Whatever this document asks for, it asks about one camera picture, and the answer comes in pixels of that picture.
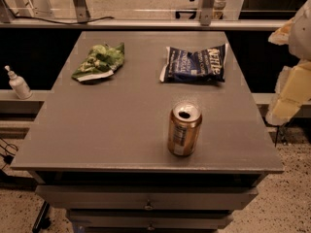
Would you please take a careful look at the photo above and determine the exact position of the black cable on ledge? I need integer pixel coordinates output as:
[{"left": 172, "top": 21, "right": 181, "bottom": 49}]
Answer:
[{"left": 0, "top": 0, "right": 115, "bottom": 25}]

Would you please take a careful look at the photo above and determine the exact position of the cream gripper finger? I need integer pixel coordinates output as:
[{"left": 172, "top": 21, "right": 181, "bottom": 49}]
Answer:
[
  {"left": 268, "top": 18, "right": 294, "bottom": 46},
  {"left": 265, "top": 60, "right": 311, "bottom": 126}
]

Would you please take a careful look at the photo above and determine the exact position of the black floor cable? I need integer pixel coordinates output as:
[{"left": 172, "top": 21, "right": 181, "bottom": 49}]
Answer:
[{"left": 0, "top": 137, "right": 19, "bottom": 172}]

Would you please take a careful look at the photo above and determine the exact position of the upper drawer knob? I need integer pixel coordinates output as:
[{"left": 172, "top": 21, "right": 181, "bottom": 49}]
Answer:
[{"left": 144, "top": 200, "right": 154, "bottom": 211}]

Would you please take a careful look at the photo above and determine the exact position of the white pump bottle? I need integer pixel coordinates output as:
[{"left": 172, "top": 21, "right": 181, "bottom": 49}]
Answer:
[{"left": 5, "top": 65, "right": 32, "bottom": 100}]

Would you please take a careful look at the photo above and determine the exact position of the blue Kettle chip bag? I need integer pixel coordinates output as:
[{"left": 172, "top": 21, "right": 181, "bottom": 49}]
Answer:
[{"left": 159, "top": 44, "right": 228, "bottom": 83}]

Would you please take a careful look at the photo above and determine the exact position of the metal frame leg left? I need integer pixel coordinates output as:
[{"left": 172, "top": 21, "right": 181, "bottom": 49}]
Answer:
[{"left": 73, "top": 0, "right": 90, "bottom": 23}]

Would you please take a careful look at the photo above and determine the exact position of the orange soda can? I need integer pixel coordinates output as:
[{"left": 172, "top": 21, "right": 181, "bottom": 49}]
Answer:
[{"left": 167, "top": 101, "right": 202, "bottom": 156}]

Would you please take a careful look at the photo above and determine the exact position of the green chip bag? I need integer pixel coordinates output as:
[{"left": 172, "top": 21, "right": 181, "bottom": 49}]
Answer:
[{"left": 72, "top": 43, "right": 124, "bottom": 83}]

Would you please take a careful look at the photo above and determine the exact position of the metal frame leg right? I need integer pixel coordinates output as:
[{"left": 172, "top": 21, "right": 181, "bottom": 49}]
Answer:
[{"left": 198, "top": 0, "right": 215, "bottom": 26}]

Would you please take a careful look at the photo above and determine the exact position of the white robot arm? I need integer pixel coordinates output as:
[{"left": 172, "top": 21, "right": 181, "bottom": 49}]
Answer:
[{"left": 265, "top": 0, "right": 311, "bottom": 126}]

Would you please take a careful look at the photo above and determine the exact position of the metal frame leg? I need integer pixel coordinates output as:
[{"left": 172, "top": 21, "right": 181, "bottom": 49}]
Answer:
[
  {"left": 198, "top": 0, "right": 215, "bottom": 26},
  {"left": 73, "top": 0, "right": 90, "bottom": 23}
]

